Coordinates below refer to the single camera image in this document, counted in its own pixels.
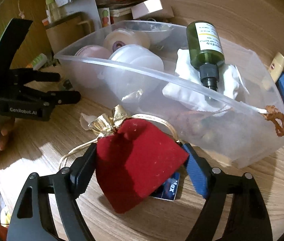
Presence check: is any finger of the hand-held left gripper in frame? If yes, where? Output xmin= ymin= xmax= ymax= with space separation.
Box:
xmin=14 ymin=70 xmax=61 ymax=91
xmin=27 ymin=90 xmax=81 ymax=105

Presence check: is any blue card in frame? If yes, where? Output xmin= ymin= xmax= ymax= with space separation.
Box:
xmin=152 ymin=172 xmax=180 ymax=201

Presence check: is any beige bar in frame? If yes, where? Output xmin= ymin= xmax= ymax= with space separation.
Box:
xmin=262 ymin=52 xmax=284 ymax=89

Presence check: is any brown cardboard holder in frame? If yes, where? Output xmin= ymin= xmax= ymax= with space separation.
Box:
xmin=45 ymin=12 xmax=95 ymax=53

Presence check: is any person's left hand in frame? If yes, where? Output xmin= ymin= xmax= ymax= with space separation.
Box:
xmin=0 ymin=117 xmax=16 ymax=151

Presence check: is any pink round candle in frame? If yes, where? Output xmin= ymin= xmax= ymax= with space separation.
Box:
xmin=75 ymin=45 xmax=112 ymax=60

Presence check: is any white paper scrap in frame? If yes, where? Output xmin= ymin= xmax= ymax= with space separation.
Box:
xmin=80 ymin=112 xmax=100 ymax=131

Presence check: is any white round jar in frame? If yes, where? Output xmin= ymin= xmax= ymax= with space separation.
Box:
xmin=109 ymin=44 xmax=164 ymax=74

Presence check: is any green pump bottle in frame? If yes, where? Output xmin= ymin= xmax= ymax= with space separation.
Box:
xmin=186 ymin=21 xmax=225 ymax=91

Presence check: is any cream round jar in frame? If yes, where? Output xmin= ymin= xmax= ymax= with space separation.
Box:
xmin=103 ymin=29 xmax=150 ymax=52

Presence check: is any white plastic stand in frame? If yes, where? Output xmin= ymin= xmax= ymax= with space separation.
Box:
xmin=64 ymin=0 xmax=102 ymax=31

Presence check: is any glass bowl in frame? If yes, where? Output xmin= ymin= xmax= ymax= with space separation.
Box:
xmin=142 ymin=22 xmax=174 ymax=44

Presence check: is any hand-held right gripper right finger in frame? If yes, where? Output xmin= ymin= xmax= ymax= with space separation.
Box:
xmin=182 ymin=143 xmax=274 ymax=241

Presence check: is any white drawstring bag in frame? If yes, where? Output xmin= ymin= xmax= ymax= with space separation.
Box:
xmin=162 ymin=48 xmax=284 ymax=138

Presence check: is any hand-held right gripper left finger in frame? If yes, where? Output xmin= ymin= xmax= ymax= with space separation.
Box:
xmin=6 ymin=143 xmax=100 ymax=241

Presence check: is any clear plastic bin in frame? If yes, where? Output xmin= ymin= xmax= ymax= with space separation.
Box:
xmin=54 ymin=20 xmax=284 ymax=169

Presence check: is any pale green bottle pack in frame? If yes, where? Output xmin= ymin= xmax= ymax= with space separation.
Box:
xmin=45 ymin=0 xmax=61 ymax=22

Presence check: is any small pink white box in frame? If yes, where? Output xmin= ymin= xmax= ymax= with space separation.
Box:
xmin=131 ymin=0 xmax=174 ymax=20

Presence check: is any green orange tube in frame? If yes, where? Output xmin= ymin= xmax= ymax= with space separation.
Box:
xmin=30 ymin=53 xmax=48 ymax=70

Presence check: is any red velvet pouch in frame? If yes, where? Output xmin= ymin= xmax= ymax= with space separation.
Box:
xmin=59 ymin=105 xmax=190 ymax=214

